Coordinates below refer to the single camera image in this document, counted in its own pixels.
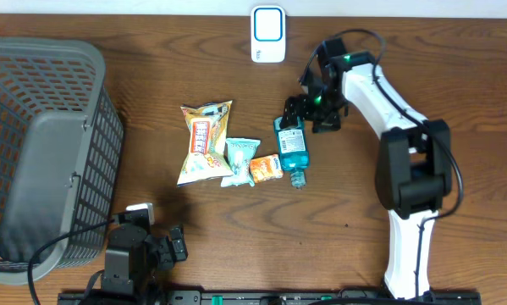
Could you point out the teal mouthwash bottle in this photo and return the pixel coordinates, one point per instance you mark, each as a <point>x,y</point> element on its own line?
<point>293,152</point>

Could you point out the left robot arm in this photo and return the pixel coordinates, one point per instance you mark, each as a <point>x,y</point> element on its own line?
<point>132,258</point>

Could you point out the grey plastic basket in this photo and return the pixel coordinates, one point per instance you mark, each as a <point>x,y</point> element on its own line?
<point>60,145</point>

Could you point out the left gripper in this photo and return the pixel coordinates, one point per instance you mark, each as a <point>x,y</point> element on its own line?
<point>168,255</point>

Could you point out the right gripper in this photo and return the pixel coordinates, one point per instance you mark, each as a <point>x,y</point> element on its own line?
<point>289,109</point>

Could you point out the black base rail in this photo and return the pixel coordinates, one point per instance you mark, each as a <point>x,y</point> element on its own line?
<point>346,296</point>

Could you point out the yellow snack bag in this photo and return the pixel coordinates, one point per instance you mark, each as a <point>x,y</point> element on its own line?
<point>205,159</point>

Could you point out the mint green snack packet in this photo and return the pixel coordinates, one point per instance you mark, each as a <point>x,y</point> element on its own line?
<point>240,152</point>

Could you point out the orange snack packet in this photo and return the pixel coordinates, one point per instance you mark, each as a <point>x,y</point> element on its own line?
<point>266,168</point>

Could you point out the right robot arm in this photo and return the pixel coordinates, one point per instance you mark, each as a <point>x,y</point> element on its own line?
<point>413,171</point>

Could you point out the white barcode scanner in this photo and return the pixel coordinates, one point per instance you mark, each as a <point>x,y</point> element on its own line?
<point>268,34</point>

